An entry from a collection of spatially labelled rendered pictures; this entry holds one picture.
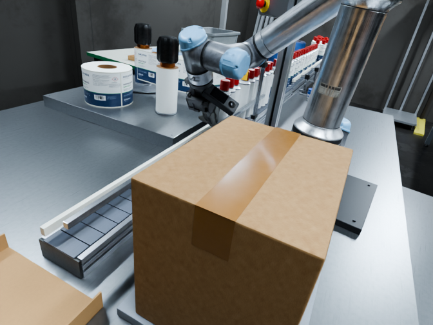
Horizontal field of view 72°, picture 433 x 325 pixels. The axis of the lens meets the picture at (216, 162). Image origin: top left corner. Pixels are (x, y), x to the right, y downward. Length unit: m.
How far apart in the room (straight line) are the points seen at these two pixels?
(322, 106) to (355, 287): 0.39
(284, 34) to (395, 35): 4.81
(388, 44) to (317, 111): 4.96
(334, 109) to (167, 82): 0.72
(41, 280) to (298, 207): 0.49
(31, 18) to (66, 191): 2.62
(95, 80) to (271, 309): 1.10
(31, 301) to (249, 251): 0.43
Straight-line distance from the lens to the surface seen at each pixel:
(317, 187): 0.42
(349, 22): 0.65
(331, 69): 0.66
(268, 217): 0.34
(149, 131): 1.11
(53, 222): 0.66
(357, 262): 0.79
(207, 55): 0.80
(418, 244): 0.95
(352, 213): 0.91
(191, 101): 0.97
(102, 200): 0.62
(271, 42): 0.85
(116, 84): 1.30
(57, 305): 0.63
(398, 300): 0.76
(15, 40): 3.32
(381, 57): 5.64
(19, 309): 0.65
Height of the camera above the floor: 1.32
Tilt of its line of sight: 29 degrees down
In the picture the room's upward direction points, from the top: 7 degrees clockwise
